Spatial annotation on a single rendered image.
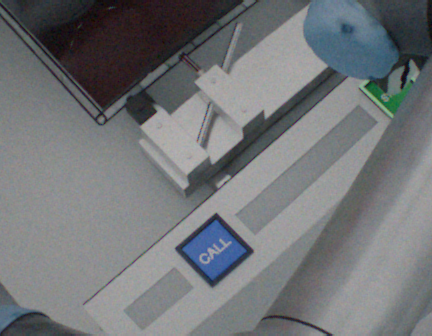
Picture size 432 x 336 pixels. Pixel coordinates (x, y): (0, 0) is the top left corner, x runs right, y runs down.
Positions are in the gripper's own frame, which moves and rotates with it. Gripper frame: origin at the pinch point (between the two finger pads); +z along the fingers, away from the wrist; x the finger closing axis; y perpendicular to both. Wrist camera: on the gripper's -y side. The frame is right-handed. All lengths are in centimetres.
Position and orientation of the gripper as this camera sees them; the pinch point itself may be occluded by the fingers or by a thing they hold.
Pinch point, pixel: (398, 89)
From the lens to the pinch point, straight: 101.7
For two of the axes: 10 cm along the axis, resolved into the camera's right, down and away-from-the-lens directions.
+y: -6.7, -6.7, 3.3
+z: 0.7, 3.8, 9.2
